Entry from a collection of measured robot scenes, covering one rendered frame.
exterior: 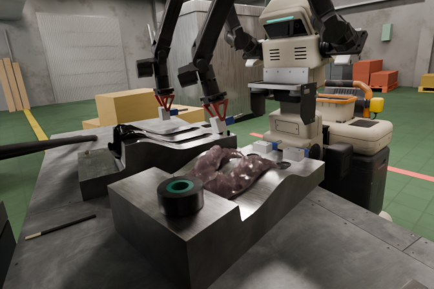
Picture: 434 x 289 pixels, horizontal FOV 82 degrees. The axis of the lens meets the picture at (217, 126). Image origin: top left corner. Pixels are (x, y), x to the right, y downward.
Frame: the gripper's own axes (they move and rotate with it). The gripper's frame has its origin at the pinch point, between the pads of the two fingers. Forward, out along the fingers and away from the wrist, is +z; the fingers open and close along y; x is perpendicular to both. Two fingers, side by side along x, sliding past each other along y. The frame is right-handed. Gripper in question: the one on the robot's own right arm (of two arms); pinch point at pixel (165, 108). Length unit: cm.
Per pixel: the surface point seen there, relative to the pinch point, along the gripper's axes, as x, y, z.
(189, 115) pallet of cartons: 88, -193, 52
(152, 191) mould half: -23, 62, 4
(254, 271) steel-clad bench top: -12, 79, 15
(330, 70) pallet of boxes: 717, -462, 54
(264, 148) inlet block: 15, 48, 8
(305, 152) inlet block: 24, 58, 9
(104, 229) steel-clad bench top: -33, 52, 15
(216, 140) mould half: 5.0, 35.8, 6.5
